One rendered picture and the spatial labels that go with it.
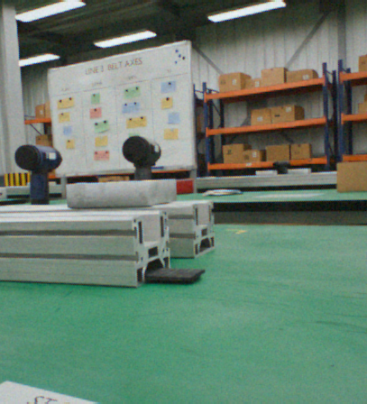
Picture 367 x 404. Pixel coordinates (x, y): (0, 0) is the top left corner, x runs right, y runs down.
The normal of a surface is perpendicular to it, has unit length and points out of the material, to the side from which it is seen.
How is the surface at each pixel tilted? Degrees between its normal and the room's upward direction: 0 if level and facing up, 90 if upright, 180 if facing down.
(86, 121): 90
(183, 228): 90
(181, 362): 0
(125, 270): 90
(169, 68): 90
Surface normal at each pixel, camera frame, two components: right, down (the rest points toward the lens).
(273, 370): -0.05, -1.00
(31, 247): -0.39, 0.08
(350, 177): -0.59, 0.07
